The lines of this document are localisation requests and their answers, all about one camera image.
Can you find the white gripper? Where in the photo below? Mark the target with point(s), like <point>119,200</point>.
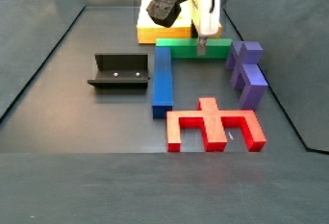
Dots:
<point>205,17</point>

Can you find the green long block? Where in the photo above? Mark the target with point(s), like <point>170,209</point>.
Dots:
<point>184,47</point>

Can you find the yellow slotted board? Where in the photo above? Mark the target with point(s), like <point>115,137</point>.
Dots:
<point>150,32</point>

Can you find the purple cross-shaped block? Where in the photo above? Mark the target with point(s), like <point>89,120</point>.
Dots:
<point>246,77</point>

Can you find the blue long block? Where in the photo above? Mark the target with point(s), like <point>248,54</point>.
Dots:
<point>162,97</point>

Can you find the red comb-shaped block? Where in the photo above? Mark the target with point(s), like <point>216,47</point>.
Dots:
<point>213,120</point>

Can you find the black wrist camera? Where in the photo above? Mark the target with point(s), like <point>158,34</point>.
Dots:
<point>163,12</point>

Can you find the black angle bracket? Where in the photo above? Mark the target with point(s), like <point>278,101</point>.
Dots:
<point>121,70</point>

